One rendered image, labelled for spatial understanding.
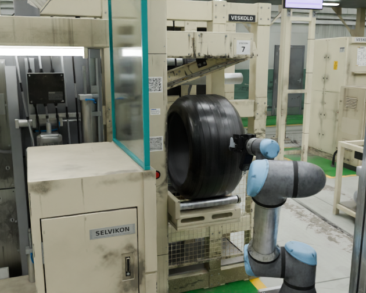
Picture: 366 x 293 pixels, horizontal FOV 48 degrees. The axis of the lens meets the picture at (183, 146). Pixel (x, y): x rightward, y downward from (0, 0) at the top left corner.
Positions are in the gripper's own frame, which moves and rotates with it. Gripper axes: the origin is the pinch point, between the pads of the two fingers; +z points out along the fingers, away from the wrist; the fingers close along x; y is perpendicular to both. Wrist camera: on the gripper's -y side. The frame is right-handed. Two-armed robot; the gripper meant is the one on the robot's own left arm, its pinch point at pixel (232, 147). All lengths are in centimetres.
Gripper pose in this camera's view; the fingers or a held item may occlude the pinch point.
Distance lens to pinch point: 196.3
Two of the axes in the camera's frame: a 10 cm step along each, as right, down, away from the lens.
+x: -9.4, 0.7, -3.4
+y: -0.4, -10.0, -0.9
